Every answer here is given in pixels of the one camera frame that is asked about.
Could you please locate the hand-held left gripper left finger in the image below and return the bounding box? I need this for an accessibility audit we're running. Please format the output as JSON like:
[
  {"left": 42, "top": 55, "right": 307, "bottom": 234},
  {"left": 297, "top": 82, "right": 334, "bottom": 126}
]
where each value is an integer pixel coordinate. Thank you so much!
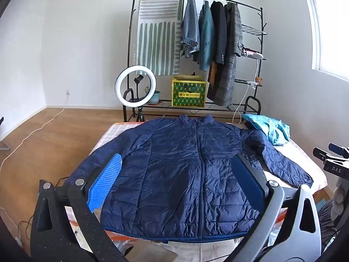
[{"left": 29, "top": 153, "right": 128, "bottom": 262}]

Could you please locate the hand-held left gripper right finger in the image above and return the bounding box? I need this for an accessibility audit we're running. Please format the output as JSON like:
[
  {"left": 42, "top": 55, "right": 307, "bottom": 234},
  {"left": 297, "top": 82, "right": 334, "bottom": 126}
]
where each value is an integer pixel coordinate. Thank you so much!
[{"left": 226, "top": 154, "right": 322, "bottom": 262}]

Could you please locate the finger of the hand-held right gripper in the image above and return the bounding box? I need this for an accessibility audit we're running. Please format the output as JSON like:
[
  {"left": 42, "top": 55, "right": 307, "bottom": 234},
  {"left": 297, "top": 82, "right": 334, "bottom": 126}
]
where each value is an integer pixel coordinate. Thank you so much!
[
  {"left": 328, "top": 142, "right": 349, "bottom": 159},
  {"left": 313, "top": 147, "right": 334, "bottom": 161}
]

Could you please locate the navy puffer jacket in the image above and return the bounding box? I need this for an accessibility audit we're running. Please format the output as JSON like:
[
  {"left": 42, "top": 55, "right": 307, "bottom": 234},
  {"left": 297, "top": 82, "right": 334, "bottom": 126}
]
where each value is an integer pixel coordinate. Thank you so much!
[{"left": 64, "top": 115, "right": 313, "bottom": 244}]

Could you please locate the black metal clothes rack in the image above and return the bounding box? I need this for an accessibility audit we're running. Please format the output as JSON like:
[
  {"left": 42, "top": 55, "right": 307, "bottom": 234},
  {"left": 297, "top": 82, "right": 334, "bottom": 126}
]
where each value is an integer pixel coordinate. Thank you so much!
[{"left": 123, "top": 0, "right": 268, "bottom": 123}]

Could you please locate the person's right hand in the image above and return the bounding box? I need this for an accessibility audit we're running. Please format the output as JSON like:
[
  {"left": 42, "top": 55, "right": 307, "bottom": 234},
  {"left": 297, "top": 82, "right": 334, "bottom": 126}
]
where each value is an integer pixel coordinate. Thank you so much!
[{"left": 334, "top": 180, "right": 347, "bottom": 211}]

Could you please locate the pink checked blanket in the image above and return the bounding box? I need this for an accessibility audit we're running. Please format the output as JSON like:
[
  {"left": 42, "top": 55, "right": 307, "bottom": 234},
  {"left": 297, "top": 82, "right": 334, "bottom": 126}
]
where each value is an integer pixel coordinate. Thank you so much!
[{"left": 68, "top": 121, "right": 328, "bottom": 262}]

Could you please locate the light blue garment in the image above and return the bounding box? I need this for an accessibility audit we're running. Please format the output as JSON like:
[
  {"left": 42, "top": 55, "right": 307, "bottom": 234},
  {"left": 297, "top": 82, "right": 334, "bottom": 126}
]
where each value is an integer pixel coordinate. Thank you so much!
[{"left": 242, "top": 114, "right": 291, "bottom": 146}]

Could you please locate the person's dark clothing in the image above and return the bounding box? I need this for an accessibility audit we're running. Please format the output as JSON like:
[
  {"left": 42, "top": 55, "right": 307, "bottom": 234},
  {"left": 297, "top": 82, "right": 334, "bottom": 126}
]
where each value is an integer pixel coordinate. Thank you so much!
[{"left": 316, "top": 199, "right": 349, "bottom": 255}]

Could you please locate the orange edged plastic bag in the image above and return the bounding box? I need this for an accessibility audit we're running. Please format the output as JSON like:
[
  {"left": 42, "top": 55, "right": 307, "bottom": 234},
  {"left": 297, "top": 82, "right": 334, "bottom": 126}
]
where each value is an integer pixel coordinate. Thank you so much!
[{"left": 68, "top": 213, "right": 142, "bottom": 254}]

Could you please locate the teal plant pot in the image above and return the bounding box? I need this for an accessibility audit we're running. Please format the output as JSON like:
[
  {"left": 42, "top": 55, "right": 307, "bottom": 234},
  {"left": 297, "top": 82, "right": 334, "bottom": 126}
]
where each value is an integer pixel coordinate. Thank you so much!
[{"left": 147, "top": 90, "right": 162, "bottom": 105}]

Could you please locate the yellow green patterned box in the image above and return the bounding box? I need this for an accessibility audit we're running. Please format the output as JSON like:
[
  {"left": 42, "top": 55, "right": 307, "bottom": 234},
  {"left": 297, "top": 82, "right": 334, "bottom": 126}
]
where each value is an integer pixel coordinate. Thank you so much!
[{"left": 171, "top": 79, "right": 207, "bottom": 108}]

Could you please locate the orange scarf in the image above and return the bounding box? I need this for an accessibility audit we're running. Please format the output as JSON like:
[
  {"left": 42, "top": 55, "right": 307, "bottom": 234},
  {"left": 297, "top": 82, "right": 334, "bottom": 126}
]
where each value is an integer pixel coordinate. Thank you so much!
[{"left": 207, "top": 61, "right": 219, "bottom": 94}]

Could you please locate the grey metal stand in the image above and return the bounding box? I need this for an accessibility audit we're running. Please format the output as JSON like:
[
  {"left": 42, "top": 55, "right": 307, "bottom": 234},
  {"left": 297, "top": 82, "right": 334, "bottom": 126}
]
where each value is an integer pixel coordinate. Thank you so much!
[{"left": 0, "top": 116, "right": 11, "bottom": 151}]

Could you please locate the yellow shallow basket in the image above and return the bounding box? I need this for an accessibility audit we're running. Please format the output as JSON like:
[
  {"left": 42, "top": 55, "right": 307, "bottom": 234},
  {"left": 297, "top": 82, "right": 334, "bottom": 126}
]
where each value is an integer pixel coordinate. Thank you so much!
[{"left": 173, "top": 74, "right": 205, "bottom": 82}]

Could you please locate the white clip lamp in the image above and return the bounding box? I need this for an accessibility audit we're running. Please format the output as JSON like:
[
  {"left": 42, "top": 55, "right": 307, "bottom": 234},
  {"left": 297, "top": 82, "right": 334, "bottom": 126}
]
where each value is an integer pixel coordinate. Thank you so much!
[{"left": 246, "top": 51, "right": 267, "bottom": 61}]

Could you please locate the grey plaid coat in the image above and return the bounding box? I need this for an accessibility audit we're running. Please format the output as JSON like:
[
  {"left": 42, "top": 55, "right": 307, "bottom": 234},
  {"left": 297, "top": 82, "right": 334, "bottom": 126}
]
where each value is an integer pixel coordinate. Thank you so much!
[{"left": 212, "top": 2, "right": 244, "bottom": 107}]

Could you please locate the window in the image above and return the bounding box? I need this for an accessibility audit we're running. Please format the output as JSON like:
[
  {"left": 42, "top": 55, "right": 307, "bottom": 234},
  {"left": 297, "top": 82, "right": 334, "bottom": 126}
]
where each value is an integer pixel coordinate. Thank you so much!
[{"left": 299, "top": 0, "right": 349, "bottom": 83}]

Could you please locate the black coat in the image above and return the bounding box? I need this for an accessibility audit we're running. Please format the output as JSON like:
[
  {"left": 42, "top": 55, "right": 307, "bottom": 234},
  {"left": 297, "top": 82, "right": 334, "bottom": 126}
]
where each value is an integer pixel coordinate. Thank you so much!
[{"left": 209, "top": 1, "right": 229, "bottom": 66}]

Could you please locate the teal knit sweater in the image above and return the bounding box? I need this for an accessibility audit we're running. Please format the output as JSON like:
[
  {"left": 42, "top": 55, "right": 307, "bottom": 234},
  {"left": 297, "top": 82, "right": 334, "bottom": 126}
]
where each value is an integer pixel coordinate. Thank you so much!
[{"left": 197, "top": 1, "right": 217, "bottom": 72}]

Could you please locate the green striped white cloth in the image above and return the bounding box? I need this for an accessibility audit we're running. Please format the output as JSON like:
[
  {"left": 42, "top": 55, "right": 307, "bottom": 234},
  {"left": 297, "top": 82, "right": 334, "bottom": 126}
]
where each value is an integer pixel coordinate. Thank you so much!
[{"left": 134, "top": 0, "right": 186, "bottom": 76}]

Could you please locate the blue denim jacket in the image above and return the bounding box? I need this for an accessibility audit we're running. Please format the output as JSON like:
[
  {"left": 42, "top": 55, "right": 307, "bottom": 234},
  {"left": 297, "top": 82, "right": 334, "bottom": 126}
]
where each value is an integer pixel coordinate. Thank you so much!
[{"left": 180, "top": 0, "right": 201, "bottom": 58}]

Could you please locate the long white floor cable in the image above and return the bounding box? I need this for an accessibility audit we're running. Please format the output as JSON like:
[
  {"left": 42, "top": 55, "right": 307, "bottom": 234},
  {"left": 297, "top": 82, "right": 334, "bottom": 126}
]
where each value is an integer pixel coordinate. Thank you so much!
[{"left": 0, "top": 93, "right": 68, "bottom": 171}]

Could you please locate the white ring light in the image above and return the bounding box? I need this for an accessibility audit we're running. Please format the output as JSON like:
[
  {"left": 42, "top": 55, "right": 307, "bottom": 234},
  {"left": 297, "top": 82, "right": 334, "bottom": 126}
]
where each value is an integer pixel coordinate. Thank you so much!
[{"left": 115, "top": 65, "right": 157, "bottom": 107}]

